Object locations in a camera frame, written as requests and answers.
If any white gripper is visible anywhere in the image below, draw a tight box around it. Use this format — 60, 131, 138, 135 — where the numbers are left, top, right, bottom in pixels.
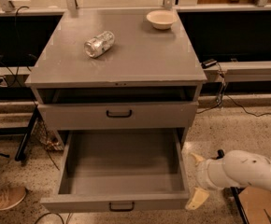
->
185, 153, 231, 211

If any grey drawer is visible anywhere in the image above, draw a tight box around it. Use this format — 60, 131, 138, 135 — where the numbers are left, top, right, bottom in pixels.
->
41, 129, 190, 213
38, 102, 198, 130

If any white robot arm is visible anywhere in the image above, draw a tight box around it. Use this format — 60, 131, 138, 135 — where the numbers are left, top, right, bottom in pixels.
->
185, 150, 271, 210

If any grey drawer cabinet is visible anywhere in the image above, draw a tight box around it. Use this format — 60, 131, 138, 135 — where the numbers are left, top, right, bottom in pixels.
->
26, 8, 206, 144

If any grey top drawer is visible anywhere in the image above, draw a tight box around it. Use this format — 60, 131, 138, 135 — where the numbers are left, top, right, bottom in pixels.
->
38, 102, 198, 130

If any cardboard box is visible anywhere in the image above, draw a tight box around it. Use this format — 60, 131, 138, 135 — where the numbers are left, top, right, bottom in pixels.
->
238, 152, 271, 224

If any small black device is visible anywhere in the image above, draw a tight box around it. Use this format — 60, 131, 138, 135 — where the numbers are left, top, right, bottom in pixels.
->
201, 59, 217, 69

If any white paper bowl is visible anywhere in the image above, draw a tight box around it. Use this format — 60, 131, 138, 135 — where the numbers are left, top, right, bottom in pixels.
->
146, 10, 178, 30

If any crushed silver can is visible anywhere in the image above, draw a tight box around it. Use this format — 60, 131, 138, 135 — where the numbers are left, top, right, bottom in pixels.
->
84, 31, 115, 58

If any black table leg left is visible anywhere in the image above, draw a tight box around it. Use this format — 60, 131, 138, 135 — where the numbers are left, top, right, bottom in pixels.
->
0, 108, 39, 161

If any tan sneaker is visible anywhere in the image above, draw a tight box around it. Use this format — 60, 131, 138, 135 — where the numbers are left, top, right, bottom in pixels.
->
0, 187, 26, 211

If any black cable right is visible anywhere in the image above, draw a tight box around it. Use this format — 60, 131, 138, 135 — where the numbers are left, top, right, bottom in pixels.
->
196, 63, 271, 118

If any black floor cable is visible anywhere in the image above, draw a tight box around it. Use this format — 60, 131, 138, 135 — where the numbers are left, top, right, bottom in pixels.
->
32, 121, 74, 224

